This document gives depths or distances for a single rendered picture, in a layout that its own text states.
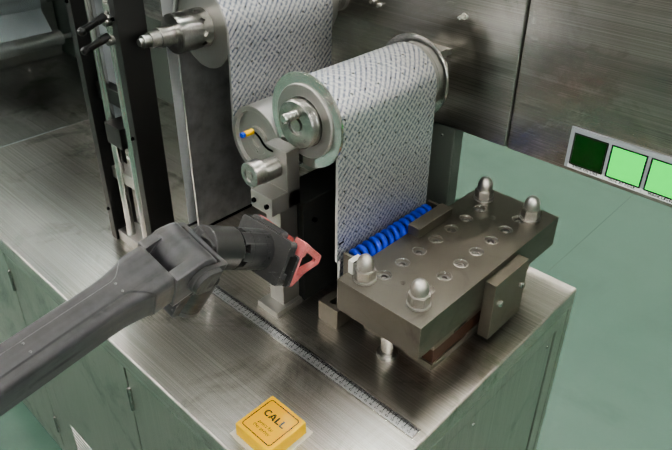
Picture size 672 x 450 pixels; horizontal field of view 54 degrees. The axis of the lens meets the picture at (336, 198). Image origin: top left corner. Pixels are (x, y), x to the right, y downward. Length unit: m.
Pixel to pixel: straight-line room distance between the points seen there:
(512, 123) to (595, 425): 1.35
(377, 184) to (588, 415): 1.44
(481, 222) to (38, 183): 1.00
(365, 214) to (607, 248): 2.12
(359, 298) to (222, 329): 0.26
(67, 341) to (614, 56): 0.81
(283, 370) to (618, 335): 1.77
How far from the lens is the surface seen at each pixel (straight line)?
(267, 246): 0.89
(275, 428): 0.96
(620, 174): 1.10
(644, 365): 2.57
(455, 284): 1.03
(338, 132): 0.94
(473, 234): 1.14
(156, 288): 0.75
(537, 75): 1.12
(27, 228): 1.49
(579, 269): 2.92
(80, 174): 1.65
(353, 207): 1.04
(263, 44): 1.13
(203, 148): 1.30
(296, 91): 0.97
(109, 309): 0.73
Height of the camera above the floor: 1.66
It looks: 31 degrees down
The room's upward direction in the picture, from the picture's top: 1 degrees clockwise
